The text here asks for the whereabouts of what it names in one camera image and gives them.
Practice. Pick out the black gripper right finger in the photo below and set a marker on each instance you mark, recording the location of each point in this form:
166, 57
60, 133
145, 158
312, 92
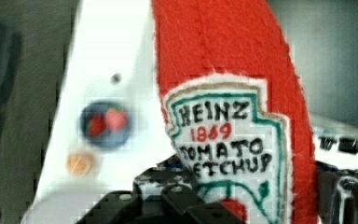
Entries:
337, 195

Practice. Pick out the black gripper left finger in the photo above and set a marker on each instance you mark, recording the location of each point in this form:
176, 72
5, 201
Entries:
149, 185

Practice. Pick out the red plush ketchup bottle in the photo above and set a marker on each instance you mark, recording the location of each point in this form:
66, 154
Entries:
234, 109

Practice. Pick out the blue bowl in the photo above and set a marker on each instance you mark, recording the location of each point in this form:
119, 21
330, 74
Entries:
107, 139

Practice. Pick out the pink plush strawberry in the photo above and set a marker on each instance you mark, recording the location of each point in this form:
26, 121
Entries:
116, 120

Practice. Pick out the orange slice toy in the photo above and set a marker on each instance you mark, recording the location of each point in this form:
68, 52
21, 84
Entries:
80, 163

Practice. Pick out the red plush strawberry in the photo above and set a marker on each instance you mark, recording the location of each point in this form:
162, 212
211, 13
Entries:
96, 125

